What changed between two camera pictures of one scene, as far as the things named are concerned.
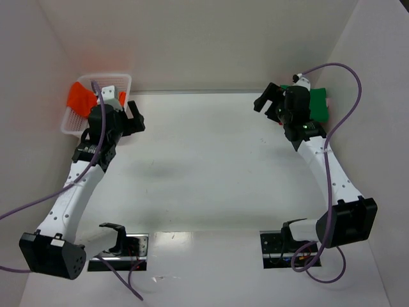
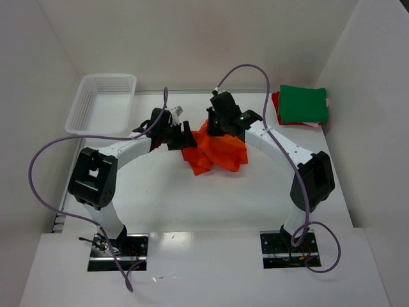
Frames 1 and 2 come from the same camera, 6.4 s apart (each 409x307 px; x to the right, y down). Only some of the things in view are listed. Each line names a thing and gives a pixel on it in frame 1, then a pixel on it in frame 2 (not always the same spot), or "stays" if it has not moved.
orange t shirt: [81, 99] to [228, 151]
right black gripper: [273, 104] to [216, 125]
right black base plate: [277, 253] stays
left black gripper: [131, 121] to [177, 137]
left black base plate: [137, 250] stays
